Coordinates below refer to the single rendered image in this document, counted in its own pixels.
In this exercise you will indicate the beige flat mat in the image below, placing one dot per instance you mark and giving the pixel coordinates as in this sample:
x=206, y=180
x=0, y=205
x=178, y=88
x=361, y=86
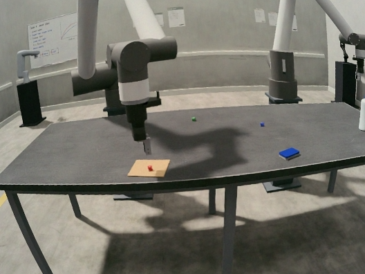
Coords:
x=140, y=168

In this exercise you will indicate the white bottle with blue cap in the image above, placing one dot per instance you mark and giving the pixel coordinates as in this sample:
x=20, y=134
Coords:
x=362, y=116

